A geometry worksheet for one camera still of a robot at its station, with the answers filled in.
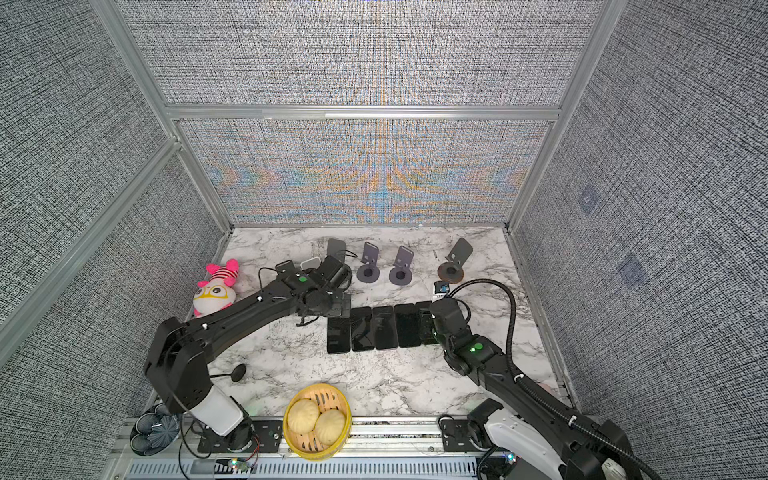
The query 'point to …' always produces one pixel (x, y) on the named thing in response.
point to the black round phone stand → (285, 269)
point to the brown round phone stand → (337, 249)
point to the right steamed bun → (330, 426)
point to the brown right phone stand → (452, 271)
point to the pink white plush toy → (219, 291)
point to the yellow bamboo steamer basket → (307, 446)
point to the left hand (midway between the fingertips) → (336, 310)
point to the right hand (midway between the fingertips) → (426, 309)
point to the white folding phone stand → (311, 263)
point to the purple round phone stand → (369, 272)
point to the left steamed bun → (303, 415)
